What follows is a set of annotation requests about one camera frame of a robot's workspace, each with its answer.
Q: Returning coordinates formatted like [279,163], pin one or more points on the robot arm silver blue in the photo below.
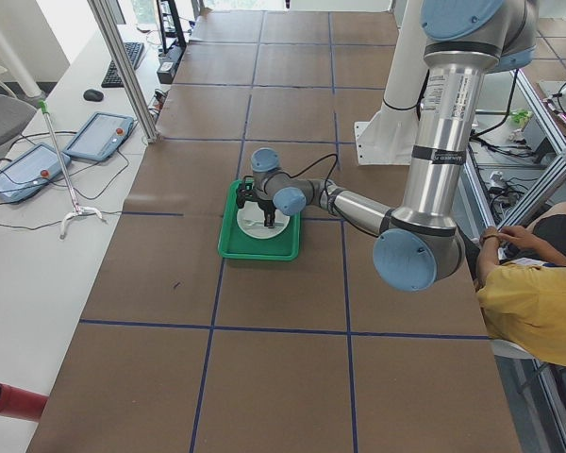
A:
[418,243]

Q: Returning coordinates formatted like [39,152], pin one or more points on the white round plate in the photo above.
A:
[253,212]

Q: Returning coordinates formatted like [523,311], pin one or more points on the green plastic tray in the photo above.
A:
[234,244]

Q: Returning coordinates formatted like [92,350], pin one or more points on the blue teach pendant near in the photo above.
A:
[29,173]

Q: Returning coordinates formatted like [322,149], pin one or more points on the aluminium frame post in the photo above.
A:
[110,32]

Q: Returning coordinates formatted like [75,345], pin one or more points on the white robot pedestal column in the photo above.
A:
[388,138]

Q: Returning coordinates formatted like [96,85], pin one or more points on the person's hand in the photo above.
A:
[519,236]

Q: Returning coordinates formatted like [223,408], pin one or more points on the red cylinder tube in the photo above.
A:
[21,404]

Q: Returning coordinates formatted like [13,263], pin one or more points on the blue teach pendant far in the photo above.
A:
[100,137]

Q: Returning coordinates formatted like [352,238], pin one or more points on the black computer mouse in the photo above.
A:
[93,95]

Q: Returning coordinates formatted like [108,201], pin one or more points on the person in yellow shirt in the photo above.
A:
[522,292]

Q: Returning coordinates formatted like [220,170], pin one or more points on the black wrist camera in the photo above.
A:
[245,193]

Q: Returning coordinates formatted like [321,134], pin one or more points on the pale green plastic fork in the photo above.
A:
[252,223]

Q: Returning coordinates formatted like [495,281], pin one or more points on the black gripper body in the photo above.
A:
[266,206]

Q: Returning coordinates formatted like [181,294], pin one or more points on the blue teach pendant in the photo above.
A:
[100,137]
[29,173]

